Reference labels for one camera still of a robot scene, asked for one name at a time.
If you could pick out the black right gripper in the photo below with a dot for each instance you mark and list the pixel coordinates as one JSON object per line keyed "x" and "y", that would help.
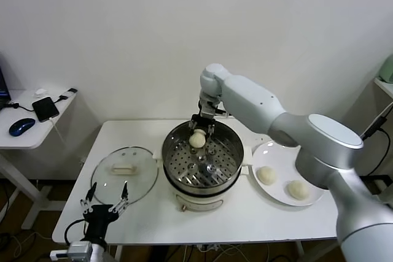
{"x": 201, "y": 120}

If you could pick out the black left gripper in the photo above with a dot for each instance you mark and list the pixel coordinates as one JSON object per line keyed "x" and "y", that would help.
{"x": 98, "y": 213}

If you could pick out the white steamed baozi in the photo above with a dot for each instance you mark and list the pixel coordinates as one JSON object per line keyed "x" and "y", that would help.
{"x": 267, "y": 175}
{"x": 197, "y": 140}
{"x": 297, "y": 189}

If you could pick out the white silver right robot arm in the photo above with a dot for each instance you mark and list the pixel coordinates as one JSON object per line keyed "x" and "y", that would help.
{"x": 251, "y": 99}

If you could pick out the stainless steel steamer pot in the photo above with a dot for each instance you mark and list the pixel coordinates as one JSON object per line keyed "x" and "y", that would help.
{"x": 184, "y": 164}

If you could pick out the white electric cooker base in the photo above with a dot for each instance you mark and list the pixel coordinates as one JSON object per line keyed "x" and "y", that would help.
{"x": 199, "y": 202}

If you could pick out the white round plate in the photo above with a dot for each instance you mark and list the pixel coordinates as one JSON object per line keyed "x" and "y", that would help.
{"x": 273, "y": 157}

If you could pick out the white side desk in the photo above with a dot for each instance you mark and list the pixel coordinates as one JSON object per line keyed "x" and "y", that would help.
{"x": 27, "y": 142}

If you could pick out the black smartphone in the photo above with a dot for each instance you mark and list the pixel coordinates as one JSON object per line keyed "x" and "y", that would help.
{"x": 45, "y": 109}

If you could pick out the blue computer mouse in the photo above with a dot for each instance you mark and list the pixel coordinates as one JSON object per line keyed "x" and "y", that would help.
{"x": 21, "y": 126}

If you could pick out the white power strip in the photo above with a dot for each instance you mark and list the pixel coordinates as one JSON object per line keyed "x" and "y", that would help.
{"x": 208, "y": 247}

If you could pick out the black usb adapter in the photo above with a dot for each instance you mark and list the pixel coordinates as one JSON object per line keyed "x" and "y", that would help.
{"x": 71, "y": 91}

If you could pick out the small white earbuds case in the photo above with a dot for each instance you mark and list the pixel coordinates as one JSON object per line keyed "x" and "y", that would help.
{"x": 40, "y": 91}

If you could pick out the dark laptop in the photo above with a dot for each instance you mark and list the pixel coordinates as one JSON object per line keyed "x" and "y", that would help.
{"x": 3, "y": 90}

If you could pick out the white shelf board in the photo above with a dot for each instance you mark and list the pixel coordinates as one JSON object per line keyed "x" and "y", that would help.
{"x": 387, "y": 88}

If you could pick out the pale green appliance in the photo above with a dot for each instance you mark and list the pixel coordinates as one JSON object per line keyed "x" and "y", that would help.
{"x": 387, "y": 70}

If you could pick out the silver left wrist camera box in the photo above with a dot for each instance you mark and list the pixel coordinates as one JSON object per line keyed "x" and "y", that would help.
{"x": 79, "y": 249}

